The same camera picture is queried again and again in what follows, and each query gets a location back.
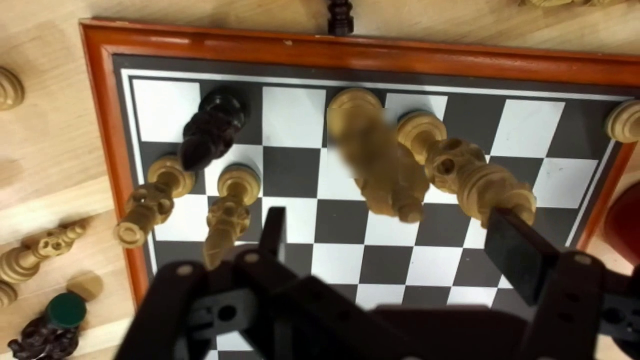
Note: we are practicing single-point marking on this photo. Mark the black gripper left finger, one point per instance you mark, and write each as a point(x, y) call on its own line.
point(272, 239)

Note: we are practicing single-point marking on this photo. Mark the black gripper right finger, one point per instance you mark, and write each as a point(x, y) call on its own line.
point(519, 252)

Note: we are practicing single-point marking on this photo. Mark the tall light king piece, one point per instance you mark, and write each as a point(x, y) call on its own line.
point(461, 168)

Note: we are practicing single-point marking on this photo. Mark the light bishop on board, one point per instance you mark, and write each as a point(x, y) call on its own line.
point(228, 216)

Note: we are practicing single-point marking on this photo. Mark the dark pawn on board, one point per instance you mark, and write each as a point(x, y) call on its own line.
point(210, 133)

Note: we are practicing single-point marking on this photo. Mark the light pawn on board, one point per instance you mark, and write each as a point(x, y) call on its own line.
point(152, 203)

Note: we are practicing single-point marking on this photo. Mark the light chess piece on board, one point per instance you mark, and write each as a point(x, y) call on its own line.
point(385, 171)

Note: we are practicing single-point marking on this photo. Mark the wooden framed chess board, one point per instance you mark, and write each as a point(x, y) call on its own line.
point(293, 196)

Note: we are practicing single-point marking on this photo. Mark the dark pawn near board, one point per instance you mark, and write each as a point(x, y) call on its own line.
point(340, 20)

